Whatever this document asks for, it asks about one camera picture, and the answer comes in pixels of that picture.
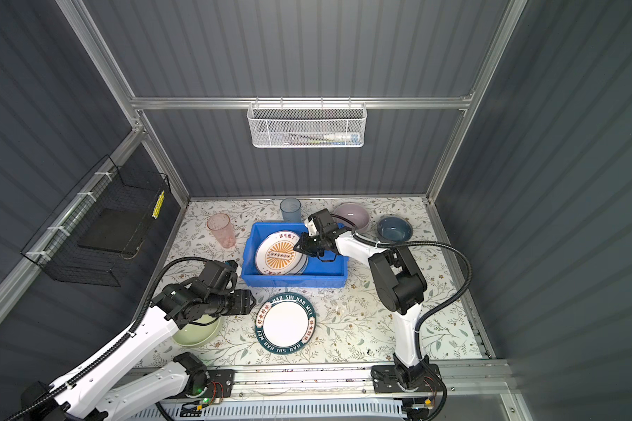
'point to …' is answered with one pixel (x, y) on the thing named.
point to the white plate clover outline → (300, 267)
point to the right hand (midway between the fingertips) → (297, 249)
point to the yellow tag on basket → (159, 204)
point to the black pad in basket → (114, 230)
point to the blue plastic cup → (290, 208)
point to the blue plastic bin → (317, 273)
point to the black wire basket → (54, 250)
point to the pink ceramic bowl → (355, 212)
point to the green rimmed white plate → (285, 323)
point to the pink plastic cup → (222, 229)
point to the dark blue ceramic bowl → (394, 229)
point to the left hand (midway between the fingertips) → (248, 302)
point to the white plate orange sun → (276, 255)
